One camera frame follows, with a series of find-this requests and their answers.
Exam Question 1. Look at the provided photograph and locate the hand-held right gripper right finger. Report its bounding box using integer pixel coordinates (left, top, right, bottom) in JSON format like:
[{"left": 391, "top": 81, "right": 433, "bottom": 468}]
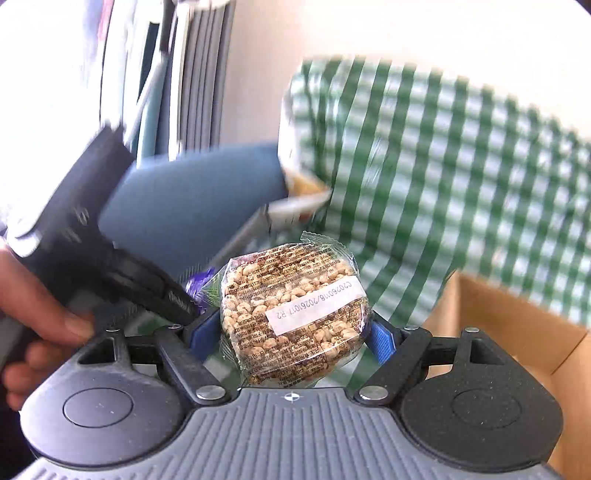
[{"left": 353, "top": 318, "right": 511, "bottom": 408}]

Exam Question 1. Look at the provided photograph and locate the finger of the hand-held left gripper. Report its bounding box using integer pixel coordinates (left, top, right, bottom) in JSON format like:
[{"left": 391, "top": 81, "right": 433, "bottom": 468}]
[{"left": 98, "top": 247, "right": 198, "bottom": 328}]

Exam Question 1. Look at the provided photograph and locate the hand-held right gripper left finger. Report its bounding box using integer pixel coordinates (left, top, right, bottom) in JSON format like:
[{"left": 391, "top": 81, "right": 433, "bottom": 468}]
[{"left": 75, "top": 307, "right": 232, "bottom": 405}]

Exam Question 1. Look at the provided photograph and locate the puffed rice cake packet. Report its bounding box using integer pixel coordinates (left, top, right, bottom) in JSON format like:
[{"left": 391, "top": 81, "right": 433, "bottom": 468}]
[{"left": 185, "top": 230, "right": 376, "bottom": 387}]

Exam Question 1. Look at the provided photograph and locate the cardboard box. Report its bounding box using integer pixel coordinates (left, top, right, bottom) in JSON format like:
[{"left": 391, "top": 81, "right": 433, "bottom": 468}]
[{"left": 421, "top": 270, "right": 591, "bottom": 480}]

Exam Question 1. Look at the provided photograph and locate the person's left hand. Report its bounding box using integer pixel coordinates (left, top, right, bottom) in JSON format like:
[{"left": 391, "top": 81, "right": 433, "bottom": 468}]
[{"left": 0, "top": 242, "right": 96, "bottom": 412}]

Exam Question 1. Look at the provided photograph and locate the blue chair cushion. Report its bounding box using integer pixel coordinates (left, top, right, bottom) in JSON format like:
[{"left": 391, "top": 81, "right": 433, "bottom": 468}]
[{"left": 98, "top": 142, "right": 290, "bottom": 285}]

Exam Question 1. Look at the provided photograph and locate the pale teal panel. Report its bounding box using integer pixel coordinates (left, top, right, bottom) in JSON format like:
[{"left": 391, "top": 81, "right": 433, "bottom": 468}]
[{"left": 136, "top": 0, "right": 185, "bottom": 161}]

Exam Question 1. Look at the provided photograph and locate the green checked tablecloth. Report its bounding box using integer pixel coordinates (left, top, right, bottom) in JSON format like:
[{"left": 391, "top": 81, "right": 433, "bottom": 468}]
[{"left": 124, "top": 55, "right": 591, "bottom": 394}]

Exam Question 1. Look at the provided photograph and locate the white snack bag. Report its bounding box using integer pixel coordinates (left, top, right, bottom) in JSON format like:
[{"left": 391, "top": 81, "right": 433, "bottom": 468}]
[{"left": 264, "top": 85, "right": 334, "bottom": 232}]

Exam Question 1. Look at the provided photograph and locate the grey slatted panel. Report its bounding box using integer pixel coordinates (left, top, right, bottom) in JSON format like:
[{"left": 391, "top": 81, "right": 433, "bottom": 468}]
[{"left": 177, "top": 0, "right": 237, "bottom": 156}]

